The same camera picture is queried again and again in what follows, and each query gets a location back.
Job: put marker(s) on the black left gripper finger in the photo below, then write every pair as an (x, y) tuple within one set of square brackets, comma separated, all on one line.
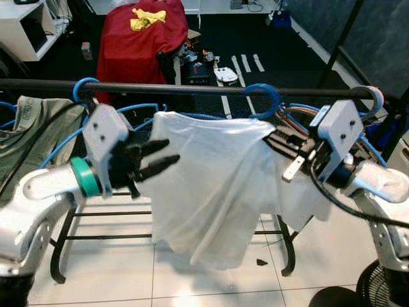
[(160, 168), (153, 148)]

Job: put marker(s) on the white garment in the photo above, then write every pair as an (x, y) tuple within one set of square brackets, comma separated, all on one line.
[(211, 179)]

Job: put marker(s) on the grey garment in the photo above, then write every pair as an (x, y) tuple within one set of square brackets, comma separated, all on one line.
[(32, 131)]

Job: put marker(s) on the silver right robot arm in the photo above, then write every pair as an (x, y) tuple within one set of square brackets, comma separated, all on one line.
[(383, 185)]

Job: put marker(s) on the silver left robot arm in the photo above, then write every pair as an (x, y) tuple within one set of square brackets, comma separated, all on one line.
[(38, 192)]

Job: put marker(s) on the grey hanger with pink hook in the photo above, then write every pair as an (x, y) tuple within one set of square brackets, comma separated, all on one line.
[(377, 93)]

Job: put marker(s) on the long white tape strip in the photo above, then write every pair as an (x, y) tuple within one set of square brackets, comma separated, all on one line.
[(224, 105)]

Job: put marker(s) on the black case with red label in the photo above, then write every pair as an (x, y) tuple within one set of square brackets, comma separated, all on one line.
[(198, 72)]

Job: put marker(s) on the blue bag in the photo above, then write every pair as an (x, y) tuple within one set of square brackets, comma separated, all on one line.
[(391, 131)]

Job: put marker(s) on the red blanket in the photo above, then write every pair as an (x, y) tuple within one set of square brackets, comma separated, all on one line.
[(137, 57)]

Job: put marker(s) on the white rounded gadget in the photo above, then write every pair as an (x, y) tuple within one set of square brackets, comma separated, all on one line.
[(225, 75)]

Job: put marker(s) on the small grey device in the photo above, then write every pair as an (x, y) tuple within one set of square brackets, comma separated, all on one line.
[(86, 50)]

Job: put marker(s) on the small cardboard box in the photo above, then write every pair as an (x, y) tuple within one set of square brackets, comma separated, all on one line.
[(192, 34)]

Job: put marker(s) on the small black floor scrap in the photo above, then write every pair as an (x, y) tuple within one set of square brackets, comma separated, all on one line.
[(262, 261)]

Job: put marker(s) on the yellow cloth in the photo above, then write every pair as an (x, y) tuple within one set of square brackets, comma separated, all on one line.
[(148, 19)]

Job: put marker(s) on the blue floor mop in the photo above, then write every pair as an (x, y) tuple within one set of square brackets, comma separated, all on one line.
[(279, 18)]

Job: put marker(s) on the black floor fan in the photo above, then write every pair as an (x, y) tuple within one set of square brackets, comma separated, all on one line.
[(383, 288)]

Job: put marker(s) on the white shelf unit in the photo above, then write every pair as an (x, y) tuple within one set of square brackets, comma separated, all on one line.
[(25, 22)]

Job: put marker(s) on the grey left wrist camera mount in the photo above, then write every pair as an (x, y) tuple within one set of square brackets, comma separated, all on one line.
[(105, 131)]

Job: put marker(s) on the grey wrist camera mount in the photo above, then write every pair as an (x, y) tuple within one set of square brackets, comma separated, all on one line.
[(342, 128), (105, 131)]

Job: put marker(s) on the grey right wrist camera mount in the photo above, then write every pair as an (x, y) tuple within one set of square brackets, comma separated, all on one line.
[(342, 128)]

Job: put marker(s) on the black perforated bracket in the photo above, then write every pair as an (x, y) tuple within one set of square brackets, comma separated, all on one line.
[(166, 67)]

